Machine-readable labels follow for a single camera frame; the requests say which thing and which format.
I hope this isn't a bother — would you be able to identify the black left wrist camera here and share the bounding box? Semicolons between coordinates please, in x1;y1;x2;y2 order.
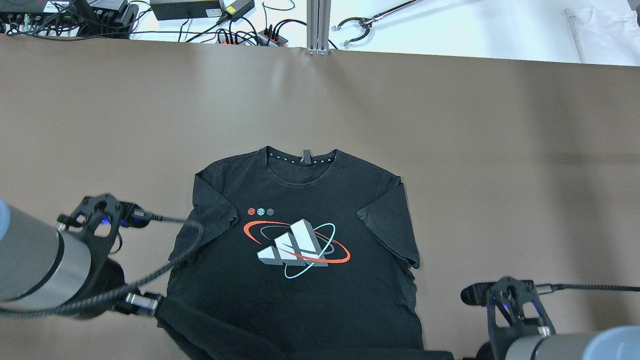
56;193;154;255

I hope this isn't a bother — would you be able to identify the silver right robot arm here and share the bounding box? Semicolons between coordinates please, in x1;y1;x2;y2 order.
471;325;640;360

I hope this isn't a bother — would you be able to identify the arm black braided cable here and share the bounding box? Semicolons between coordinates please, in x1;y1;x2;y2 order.
0;212;205;319
535;283;640;294

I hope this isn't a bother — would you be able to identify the black power adapter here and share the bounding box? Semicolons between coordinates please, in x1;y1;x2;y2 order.
149;0;255;21

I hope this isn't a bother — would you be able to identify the aluminium frame post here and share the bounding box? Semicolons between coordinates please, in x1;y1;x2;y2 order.
306;0;332;56

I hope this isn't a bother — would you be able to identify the reacher grabber tool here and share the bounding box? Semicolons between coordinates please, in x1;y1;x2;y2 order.
331;0;421;48

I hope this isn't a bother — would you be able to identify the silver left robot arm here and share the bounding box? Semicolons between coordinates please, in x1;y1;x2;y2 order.
0;194;163;321

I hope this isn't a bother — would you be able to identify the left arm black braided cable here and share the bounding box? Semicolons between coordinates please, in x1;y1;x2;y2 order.
0;212;205;319

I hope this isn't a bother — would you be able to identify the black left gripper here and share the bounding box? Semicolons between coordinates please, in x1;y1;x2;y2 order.
114;292;165;318

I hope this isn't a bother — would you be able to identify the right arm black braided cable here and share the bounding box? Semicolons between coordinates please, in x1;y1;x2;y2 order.
535;283;640;294

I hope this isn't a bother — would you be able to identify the black t-shirt with logo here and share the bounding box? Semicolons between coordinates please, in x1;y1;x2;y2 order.
157;146;453;360

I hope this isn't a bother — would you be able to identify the white cloth on side table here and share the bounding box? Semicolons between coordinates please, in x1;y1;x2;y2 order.
564;6;640;67

